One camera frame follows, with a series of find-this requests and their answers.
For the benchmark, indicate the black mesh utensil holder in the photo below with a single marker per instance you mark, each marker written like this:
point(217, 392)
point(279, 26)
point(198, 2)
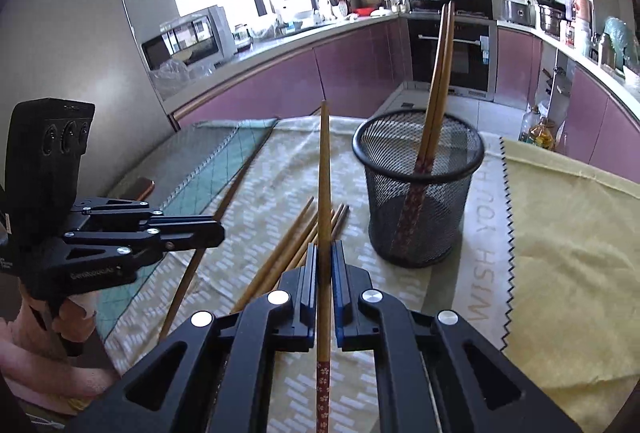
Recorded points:
point(450, 213)

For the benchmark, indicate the brown flat object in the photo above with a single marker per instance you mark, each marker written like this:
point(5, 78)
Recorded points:
point(140, 187)

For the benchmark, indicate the black wok with lid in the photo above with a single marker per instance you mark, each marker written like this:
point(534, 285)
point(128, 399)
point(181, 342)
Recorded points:
point(425, 2)

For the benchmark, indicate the white microwave oven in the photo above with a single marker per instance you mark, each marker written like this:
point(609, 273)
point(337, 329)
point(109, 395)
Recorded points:
point(190, 38)

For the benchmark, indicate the pink kettle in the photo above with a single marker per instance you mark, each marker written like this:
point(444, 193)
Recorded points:
point(582, 10)

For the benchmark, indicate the grey refrigerator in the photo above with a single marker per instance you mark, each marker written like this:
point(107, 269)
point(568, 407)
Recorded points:
point(75, 38)

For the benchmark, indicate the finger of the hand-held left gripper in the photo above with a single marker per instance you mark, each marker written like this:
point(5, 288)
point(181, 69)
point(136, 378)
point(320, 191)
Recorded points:
point(192, 243)
point(190, 227)

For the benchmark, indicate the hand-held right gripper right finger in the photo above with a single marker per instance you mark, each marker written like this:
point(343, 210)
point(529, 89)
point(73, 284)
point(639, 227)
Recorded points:
point(339, 298)

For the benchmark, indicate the purple lower kitchen cabinets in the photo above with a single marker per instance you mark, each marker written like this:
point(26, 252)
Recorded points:
point(590, 113)
point(300, 78)

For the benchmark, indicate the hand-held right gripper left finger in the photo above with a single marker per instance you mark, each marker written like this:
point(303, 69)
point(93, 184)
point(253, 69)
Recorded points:
point(310, 298)

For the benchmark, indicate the person's left hand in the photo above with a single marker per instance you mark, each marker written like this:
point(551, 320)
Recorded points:
point(80, 318)

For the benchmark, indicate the clear plastic bag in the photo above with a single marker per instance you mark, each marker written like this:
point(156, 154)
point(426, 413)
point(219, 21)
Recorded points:
point(175, 78)

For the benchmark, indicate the wooden chopstick red patterned end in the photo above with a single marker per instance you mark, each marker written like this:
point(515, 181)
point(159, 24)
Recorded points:
point(442, 28)
point(338, 218)
point(280, 245)
point(342, 225)
point(325, 193)
point(292, 258)
point(450, 28)
point(187, 283)

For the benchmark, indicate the patterned green grey tablecloth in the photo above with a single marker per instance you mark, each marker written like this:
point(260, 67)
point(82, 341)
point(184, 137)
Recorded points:
point(280, 173)

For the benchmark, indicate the yellow cooking oil bottle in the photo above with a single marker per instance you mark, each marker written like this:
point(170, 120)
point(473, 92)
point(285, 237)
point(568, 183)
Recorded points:
point(544, 135)

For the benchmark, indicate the white electric kettle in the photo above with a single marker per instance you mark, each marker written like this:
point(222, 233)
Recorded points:
point(281, 0)

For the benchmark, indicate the black built-in oven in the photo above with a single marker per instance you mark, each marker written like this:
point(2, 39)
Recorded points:
point(465, 58)

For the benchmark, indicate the teal plastic bag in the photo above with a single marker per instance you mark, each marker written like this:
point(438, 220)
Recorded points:
point(622, 40)

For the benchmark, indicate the stainless steel pot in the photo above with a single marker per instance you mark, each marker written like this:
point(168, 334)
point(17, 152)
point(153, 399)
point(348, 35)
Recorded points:
point(551, 20)

